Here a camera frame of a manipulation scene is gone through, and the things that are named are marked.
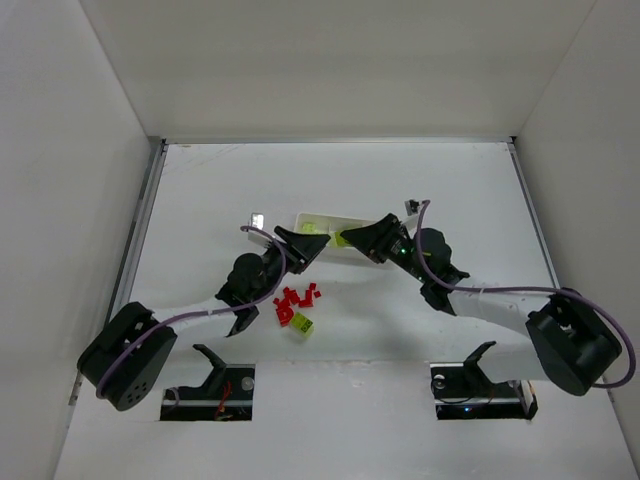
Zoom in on red lego pile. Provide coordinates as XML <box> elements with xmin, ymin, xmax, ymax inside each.
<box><xmin>272</xmin><ymin>282</ymin><xmax>322</xmax><ymax>327</ymax></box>

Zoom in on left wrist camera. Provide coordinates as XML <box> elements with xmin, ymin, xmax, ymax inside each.
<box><xmin>250</xmin><ymin>212</ymin><xmax>265</xmax><ymax>230</ymax></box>

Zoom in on lime green long lego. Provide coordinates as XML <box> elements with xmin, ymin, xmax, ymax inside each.
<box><xmin>289</xmin><ymin>312</ymin><xmax>315</xmax><ymax>338</ymax></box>

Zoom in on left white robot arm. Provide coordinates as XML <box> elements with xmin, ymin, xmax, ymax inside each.
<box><xmin>77</xmin><ymin>225</ymin><xmax>330</xmax><ymax>411</ymax></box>

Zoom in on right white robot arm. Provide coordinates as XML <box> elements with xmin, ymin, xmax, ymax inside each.
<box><xmin>339</xmin><ymin>214</ymin><xmax>631</xmax><ymax>396</ymax></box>

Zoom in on small lime green lego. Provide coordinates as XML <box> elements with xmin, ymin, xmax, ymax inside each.
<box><xmin>333</xmin><ymin>231</ymin><xmax>350</xmax><ymax>248</ymax></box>

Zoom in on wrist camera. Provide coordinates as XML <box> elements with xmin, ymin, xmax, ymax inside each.
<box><xmin>404</xmin><ymin>199</ymin><xmax>421</xmax><ymax>216</ymax></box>
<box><xmin>250</xmin><ymin>212</ymin><xmax>265</xmax><ymax>230</ymax></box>

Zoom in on white three-compartment tray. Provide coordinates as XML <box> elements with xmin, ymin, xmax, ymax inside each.
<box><xmin>294</xmin><ymin>212</ymin><xmax>391</xmax><ymax>269</ymax></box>

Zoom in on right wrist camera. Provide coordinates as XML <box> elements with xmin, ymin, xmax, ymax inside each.
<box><xmin>404</xmin><ymin>199</ymin><xmax>421</xmax><ymax>216</ymax></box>

